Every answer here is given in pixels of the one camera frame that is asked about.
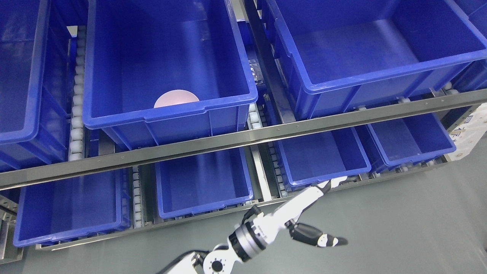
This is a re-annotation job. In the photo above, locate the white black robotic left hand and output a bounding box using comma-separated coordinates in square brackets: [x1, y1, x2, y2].
[252, 176, 348, 248]

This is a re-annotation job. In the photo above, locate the pink bowl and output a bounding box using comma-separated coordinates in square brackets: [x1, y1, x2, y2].
[153, 89, 199, 108]

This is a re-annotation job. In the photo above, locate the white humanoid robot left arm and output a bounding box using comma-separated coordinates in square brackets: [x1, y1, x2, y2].
[158, 205, 268, 274]

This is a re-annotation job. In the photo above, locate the metal roller shelf rack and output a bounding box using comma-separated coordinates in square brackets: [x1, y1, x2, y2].
[1, 0, 486, 251]

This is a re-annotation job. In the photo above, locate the blue bin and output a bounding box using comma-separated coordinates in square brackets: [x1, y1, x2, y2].
[13, 169, 132, 247]
[155, 148, 254, 219]
[257, 0, 486, 120]
[452, 0, 487, 92]
[0, 0, 74, 172]
[82, 0, 258, 151]
[355, 113, 457, 173]
[274, 127, 372, 191]

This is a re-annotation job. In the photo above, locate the lower middle blue bin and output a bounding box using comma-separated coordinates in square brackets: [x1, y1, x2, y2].
[155, 148, 254, 219]

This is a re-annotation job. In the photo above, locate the lower far right blue bin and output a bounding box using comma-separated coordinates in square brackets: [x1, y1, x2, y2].
[355, 113, 457, 173]

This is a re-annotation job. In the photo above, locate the lower left blue bin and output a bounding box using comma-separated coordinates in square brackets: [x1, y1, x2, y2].
[13, 169, 132, 247]

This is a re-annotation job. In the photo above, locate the upper middle blue bin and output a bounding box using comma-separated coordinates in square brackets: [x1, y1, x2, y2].
[82, 0, 258, 151]

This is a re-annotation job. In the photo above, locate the white sign with blue characters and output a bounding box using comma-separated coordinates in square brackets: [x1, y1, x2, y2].
[446, 112, 487, 161]

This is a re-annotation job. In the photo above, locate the upper far right blue bin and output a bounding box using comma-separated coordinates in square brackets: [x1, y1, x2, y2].
[452, 0, 487, 92]

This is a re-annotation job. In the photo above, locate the upper left blue bin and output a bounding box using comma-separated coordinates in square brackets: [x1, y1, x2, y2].
[0, 0, 74, 172]

